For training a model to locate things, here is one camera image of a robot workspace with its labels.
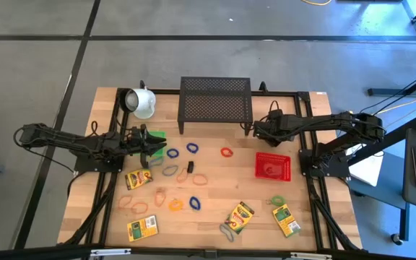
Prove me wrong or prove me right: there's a yellow green crayon box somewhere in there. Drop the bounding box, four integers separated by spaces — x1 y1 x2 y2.
126 214 160 243
124 168 154 191
224 201 256 235
272 203 302 238

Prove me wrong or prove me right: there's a black desk frame bar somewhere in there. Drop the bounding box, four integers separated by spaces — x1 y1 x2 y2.
348 115 416 168
367 77 416 98

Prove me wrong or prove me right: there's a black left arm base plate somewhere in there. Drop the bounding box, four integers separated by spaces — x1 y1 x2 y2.
73 154 125 174

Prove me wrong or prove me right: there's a yellow floor cable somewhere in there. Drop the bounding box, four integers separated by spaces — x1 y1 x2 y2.
300 0 334 7

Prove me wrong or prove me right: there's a black cable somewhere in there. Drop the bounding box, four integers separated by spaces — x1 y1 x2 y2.
359 74 416 116

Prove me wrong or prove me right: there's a pale cable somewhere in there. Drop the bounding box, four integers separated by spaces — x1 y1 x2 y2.
373 97 416 116

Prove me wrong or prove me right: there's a silver metal bracket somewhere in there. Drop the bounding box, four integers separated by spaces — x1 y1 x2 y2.
90 248 132 258
290 251 334 260

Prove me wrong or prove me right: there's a red plastic basket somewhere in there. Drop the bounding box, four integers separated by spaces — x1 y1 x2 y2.
254 152 292 181

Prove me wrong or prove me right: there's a yellow coil keychain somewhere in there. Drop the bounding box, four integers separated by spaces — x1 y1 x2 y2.
168 199 185 212

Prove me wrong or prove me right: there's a black mesh shelf riser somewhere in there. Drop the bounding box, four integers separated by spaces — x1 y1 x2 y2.
177 76 254 137

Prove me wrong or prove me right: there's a blue grey side table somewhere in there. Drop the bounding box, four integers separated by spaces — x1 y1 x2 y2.
347 151 411 247

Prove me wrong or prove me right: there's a white mug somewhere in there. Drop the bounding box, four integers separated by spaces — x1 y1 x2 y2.
118 87 157 121

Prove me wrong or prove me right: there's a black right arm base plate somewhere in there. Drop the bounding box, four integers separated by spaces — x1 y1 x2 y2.
299 149 352 179

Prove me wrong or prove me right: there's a green coil keychain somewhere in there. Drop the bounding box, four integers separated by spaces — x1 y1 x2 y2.
265 194 287 208

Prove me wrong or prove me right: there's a black crossbeam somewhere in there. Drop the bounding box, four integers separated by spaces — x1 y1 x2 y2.
0 243 416 260

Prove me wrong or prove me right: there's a white box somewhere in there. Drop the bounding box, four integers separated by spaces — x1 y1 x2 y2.
348 142 385 188

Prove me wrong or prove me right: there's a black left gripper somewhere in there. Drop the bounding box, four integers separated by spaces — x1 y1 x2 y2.
126 123 168 169

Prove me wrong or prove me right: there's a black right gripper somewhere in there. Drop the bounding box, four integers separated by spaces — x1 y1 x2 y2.
253 109 298 147

